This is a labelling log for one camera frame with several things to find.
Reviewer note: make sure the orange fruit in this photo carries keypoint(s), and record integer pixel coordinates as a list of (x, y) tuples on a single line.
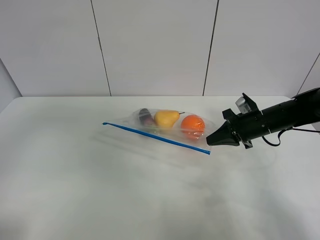
[(193, 126)]

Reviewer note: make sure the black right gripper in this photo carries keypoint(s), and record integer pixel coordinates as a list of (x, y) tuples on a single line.
[(239, 127)]

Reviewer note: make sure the yellow pear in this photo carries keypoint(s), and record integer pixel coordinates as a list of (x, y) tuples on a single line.
[(166, 118)]

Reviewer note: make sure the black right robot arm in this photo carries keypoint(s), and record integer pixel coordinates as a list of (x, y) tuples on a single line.
[(302, 109)]

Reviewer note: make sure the clear zip bag blue strip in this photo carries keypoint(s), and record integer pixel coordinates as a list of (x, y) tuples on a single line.
[(179, 128)]

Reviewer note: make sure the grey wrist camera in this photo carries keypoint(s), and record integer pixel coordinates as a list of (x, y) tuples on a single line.
[(246, 105)]

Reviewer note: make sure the purple eggplant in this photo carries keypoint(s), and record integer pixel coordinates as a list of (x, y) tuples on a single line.
[(145, 118)]

